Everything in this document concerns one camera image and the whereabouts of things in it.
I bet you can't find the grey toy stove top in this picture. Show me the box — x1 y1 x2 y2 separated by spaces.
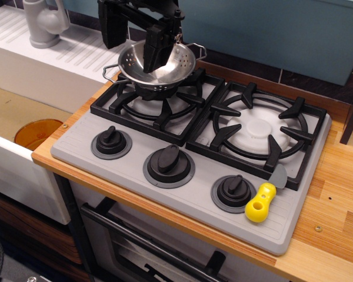
50 73 332 256

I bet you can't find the orange plastic plate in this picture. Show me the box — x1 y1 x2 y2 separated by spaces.
14 119 63 151

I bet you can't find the black left stove knob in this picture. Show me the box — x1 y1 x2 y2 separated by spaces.
91 126 132 160

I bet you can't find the toy oven door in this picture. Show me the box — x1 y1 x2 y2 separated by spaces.
78 197 285 281

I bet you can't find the white toy sink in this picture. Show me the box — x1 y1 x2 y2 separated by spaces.
0 5 122 225

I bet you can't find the black stove knob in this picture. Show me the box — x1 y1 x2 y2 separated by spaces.
143 145 195 189
91 126 132 160
211 174 257 214

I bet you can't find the grey toy faucet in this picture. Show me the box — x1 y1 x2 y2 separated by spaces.
22 0 70 49

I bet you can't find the teal backsplash box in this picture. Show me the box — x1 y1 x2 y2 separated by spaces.
61 0 353 86

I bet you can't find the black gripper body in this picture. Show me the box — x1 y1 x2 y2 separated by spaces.
98 1 185 34

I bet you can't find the yellow handled toy knife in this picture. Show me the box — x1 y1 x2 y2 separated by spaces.
245 164 288 223

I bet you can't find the black right stove knob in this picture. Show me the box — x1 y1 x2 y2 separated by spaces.
211 174 257 214

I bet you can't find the black burner grate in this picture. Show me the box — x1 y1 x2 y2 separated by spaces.
91 68 225 146
186 82 331 190

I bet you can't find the black middle stove knob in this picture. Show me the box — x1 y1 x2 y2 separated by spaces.
143 145 195 189

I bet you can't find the black right burner grate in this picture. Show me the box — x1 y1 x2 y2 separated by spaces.
186 82 331 190

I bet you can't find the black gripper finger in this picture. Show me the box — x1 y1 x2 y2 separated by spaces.
143 25 175 73
98 5 128 49

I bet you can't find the steel colander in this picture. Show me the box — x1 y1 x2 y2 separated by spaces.
102 39 207 90

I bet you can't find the black left burner grate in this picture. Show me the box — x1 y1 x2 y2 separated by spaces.
91 68 225 146

